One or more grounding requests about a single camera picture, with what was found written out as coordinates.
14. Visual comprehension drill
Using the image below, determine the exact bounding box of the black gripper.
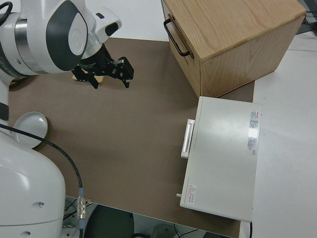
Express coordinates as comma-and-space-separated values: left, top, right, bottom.
71, 48, 135, 89

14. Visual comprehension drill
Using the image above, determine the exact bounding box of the gray round plate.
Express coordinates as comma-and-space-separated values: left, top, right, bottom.
11, 112, 49, 149

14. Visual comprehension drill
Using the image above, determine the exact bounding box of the wooden mug tree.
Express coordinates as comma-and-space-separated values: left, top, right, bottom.
71, 74, 105, 84

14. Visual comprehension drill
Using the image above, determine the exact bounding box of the brown table mat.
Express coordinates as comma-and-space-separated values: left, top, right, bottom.
7, 37, 256, 238

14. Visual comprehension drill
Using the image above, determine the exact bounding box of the brown wicker basket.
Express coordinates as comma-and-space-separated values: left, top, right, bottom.
8, 77, 28, 88

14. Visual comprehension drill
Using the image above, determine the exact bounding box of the wooden drawer cabinet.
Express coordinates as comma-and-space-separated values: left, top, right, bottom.
160, 0, 307, 98

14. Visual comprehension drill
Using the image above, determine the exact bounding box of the white toaster oven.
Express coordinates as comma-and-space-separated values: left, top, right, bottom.
179, 96, 263, 222

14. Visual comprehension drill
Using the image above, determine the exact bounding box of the black cabinet handle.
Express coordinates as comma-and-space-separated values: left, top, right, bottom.
163, 19, 191, 57

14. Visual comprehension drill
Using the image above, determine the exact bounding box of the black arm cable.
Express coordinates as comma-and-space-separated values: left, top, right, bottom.
0, 123, 87, 238

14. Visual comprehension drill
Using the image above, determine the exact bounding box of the white oven door handle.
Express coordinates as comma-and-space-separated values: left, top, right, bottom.
180, 119, 196, 159

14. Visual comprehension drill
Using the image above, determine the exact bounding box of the black metal frame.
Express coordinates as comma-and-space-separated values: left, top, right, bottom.
300, 0, 317, 35

